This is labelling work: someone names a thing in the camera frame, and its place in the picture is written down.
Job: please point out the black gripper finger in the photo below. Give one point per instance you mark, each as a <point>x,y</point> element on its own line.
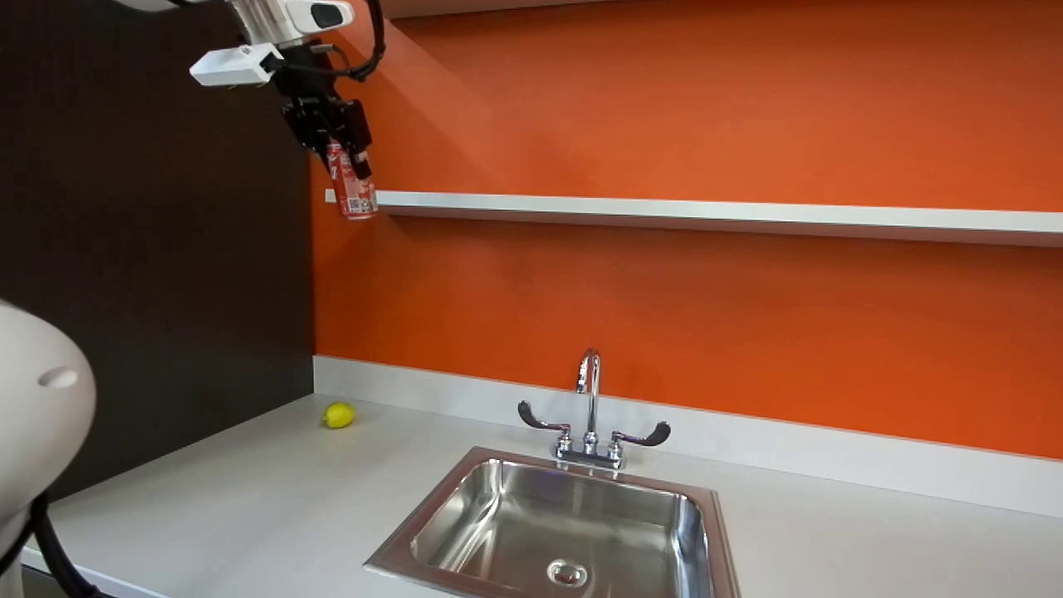
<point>361,162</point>

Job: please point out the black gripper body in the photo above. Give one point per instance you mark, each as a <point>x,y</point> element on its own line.
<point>313,109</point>

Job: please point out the red cola can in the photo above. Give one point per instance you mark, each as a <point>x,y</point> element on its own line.
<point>357,196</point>

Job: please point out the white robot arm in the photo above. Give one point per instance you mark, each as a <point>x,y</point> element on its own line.
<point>283,46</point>

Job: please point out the white bottom shelf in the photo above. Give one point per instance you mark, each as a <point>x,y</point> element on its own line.
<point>988,228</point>

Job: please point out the dark wood cabinet panel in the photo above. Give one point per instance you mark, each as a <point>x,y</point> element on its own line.
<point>159,224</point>

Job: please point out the green lime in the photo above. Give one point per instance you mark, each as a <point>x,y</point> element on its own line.
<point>336,417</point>

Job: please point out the chrome faucet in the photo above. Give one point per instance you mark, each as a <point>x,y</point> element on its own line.
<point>591,445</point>

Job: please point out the stainless steel sink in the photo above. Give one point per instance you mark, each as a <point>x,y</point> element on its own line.
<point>515,526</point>

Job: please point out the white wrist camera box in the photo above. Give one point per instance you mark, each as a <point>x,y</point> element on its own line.
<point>250,64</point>

